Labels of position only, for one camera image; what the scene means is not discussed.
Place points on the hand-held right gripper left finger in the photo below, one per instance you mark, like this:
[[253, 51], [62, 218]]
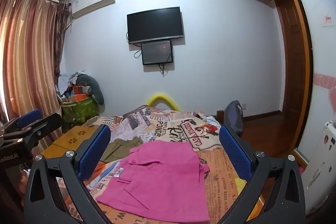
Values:
[[95, 150]]

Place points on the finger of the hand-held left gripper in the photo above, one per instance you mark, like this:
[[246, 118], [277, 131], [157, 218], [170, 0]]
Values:
[[29, 116], [44, 125]]

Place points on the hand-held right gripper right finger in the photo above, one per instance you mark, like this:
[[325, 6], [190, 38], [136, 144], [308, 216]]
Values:
[[233, 153]]

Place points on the pink pants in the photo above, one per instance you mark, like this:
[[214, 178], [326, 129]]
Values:
[[157, 176]]

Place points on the olive green pants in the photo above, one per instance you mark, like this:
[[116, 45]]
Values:
[[120, 148]]

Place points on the newspaper print blanket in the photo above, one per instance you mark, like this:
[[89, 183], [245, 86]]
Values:
[[220, 169]]

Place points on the cardboard box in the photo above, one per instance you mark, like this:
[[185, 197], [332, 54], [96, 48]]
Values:
[[71, 137]]

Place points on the grey purple backpack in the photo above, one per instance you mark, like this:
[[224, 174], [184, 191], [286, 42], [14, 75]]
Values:
[[233, 116]]

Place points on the green patterned bag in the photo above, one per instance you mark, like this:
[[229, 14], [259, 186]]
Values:
[[78, 111]]

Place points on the orange box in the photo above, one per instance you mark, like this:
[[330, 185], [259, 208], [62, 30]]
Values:
[[78, 94]]

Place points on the pile of pale clothes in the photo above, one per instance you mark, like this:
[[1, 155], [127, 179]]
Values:
[[64, 82]]

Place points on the pink striped curtain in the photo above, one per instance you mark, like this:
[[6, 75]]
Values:
[[29, 56]]

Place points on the yellow foam tube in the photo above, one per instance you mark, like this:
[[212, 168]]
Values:
[[162, 98]]

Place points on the white heater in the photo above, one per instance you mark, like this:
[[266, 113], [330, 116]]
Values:
[[323, 169]]

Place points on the wooden door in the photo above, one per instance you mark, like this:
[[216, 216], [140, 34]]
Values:
[[294, 69]]

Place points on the white air conditioner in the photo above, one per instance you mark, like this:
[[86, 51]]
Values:
[[92, 2]]

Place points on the wooden bed post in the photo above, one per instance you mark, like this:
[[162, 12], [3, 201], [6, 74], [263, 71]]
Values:
[[220, 117]]

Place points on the wall outlet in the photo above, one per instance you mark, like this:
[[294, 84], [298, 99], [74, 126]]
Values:
[[244, 106]]

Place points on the small black wall monitor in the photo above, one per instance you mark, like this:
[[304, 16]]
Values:
[[157, 53]]

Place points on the black wall television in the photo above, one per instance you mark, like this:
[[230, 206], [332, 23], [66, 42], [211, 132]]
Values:
[[155, 24]]

